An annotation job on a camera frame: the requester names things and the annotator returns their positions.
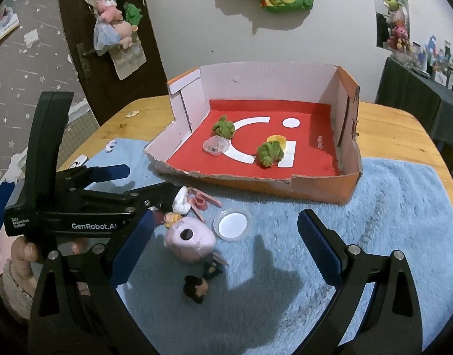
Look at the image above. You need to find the small green chenille bundle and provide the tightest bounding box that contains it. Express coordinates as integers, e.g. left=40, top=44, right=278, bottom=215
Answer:
left=257, top=141, right=285, bottom=169

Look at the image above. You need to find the person's left forearm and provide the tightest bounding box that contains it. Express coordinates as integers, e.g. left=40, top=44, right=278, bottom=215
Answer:
left=0, top=262, right=36, bottom=320

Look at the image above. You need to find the row of bottles and boxes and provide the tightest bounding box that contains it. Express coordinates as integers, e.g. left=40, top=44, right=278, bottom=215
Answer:
left=409, top=36, right=453, bottom=99

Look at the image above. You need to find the dark-haired figurine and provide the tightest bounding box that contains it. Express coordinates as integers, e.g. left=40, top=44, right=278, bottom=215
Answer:
left=184, top=251, right=229, bottom=304

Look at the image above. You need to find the person's left hand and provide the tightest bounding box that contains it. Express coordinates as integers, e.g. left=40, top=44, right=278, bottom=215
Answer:
left=11, top=237, right=41, bottom=275

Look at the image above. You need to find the small clear plastic box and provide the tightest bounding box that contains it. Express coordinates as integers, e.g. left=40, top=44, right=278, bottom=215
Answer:
left=203, top=135, right=231, bottom=156

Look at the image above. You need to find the dark cloth covered table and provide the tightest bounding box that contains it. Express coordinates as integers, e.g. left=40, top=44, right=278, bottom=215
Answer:
left=375, top=56, right=453, bottom=149

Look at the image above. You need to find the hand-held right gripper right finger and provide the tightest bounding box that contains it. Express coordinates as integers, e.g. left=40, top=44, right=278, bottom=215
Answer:
left=298, top=209, right=423, bottom=355

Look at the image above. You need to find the pink dragon plush toy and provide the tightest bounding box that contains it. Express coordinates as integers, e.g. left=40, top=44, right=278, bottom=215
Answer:
left=387, top=24, right=412, bottom=50

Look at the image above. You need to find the orange cardboard box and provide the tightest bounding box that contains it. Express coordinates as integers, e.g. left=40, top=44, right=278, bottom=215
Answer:
left=144, top=63, right=362, bottom=206

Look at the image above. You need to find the dark brown door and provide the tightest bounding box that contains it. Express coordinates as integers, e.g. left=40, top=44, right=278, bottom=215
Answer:
left=56, top=0, right=171, bottom=145

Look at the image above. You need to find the clear round lid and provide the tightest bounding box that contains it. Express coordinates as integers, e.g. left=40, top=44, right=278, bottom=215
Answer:
left=213, top=208, right=252, bottom=243

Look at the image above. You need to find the pink round case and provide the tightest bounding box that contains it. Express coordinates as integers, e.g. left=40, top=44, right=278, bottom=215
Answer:
left=165, top=217, right=217, bottom=265

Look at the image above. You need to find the beige paper bag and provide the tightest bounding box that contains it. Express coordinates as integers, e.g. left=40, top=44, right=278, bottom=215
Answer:
left=112, top=41, right=147, bottom=80

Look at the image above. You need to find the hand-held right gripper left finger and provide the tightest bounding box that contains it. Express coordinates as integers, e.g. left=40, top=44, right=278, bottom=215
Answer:
left=28, top=209, right=157, bottom=355

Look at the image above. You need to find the large green chenille bundle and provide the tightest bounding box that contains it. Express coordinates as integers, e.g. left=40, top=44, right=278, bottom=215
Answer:
left=212, top=115, right=236, bottom=139

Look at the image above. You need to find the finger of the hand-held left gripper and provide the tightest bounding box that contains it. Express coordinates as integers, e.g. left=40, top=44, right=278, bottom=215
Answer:
left=56, top=164, right=131, bottom=191
left=82, top=182, right=183, bottom=214

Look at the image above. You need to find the pink pig plush toy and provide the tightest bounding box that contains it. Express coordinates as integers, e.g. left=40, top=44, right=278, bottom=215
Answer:
left=97, top=0, right=123, bottom=22

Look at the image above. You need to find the blue fluffy mat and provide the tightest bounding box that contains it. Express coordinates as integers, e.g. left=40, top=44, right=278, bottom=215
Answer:
left=56, top=137, right=453, bottom=355

